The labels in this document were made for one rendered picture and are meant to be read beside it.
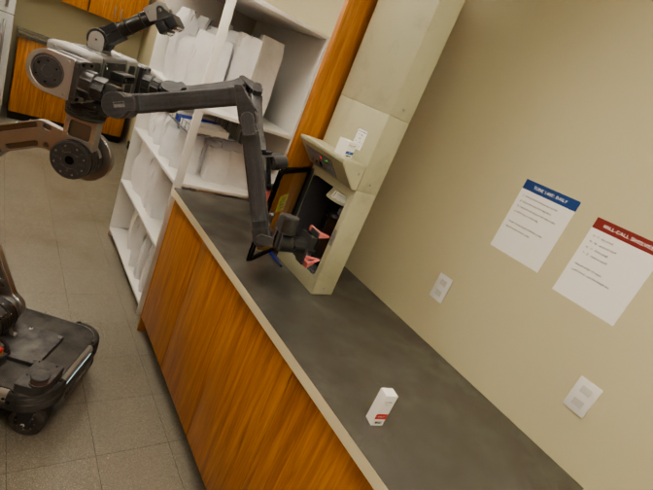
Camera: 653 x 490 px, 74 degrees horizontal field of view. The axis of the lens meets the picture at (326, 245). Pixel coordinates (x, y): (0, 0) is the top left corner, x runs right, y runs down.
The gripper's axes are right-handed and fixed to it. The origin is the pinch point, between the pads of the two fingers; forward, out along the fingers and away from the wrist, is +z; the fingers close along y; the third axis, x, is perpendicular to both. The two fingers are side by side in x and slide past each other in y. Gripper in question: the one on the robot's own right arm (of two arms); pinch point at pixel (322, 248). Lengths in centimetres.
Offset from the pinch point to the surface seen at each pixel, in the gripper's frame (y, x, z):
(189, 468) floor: -120, 9, -13
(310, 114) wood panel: 39, 46, 5
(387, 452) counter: -25, -66, -10
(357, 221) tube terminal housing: 9.7, 8.8, 19.4
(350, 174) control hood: 27.0, 8.8, 6.2
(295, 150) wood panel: 23, 46, 5
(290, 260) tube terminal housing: -21.8, 30.3, 12.4
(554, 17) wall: 105, -4, 55
